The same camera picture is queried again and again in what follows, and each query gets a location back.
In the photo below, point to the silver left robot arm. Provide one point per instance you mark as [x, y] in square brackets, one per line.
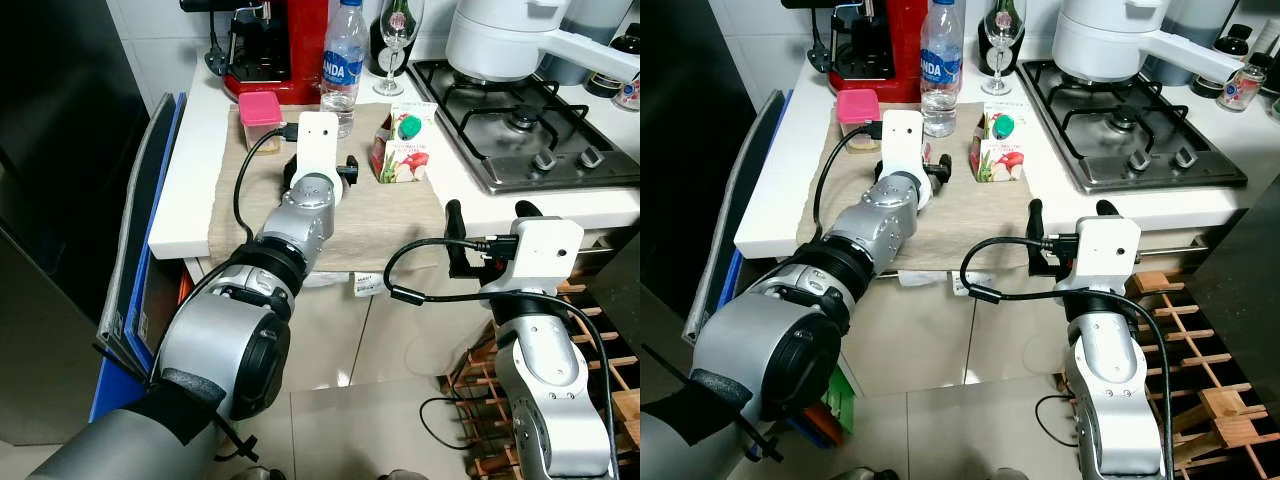
[780, 350]
[215, 340]

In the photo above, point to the dark grey fridge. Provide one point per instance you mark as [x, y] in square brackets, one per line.
[1240, 270]

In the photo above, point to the red black coffee machine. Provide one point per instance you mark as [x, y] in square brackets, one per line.
[305, 50]
[905, 50]

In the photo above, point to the blue flat board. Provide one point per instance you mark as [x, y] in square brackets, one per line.
[105, 395]
[735, 275]

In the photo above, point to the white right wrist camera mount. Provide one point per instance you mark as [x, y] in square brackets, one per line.
[545, 250]
[1108, 250]

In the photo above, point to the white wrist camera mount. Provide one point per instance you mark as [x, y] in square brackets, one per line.
[545, 250]
[318, 145]
[903, 145]
[1108, 250]

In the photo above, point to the green plastic board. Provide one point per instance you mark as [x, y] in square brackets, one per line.
[840, 400]

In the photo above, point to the white kitchen counter beige cabinets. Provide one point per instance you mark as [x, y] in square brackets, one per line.
[780, 190]
[195, 180]

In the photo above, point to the grey flat board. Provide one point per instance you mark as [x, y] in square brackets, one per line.
[135, 200]
[740, 190]

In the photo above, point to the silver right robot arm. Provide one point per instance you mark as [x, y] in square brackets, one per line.
[540, 370]
[1100, 370]

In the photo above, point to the clear container pink lid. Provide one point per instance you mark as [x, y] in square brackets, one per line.
[260, 108]
[858, 105]

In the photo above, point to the clear wine glass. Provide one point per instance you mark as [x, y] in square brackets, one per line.
[398, 30]
[1003, 30]

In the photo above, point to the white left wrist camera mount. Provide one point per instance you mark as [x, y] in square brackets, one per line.
[318, 145]
[903, 145]

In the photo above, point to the small glass jar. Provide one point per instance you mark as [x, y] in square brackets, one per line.
[1240, 92]
[628, 95]

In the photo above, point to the beige table cloth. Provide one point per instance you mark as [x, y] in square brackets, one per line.
[390, 220]
[985, 220]

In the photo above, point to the juice carton green cap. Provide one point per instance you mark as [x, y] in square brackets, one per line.
[400, 160]
[1000, 160]

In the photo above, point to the steel gas hob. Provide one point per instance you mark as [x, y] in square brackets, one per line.
[500, 175]
[1110, 175]

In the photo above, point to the red plastic board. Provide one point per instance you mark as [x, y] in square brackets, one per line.
[820, 428]

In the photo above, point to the black bottle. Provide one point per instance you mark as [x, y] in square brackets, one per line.
[1235, 45]
[620, 50]

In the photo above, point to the clear water bottle blue label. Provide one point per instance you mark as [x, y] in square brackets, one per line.
[942, 70]
[343, 70]

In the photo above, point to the black tall appliance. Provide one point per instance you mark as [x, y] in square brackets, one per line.
[50, 150]
[690, 120]

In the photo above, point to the grey container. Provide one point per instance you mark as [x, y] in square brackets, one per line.
[1195, 25]
[590, 20]

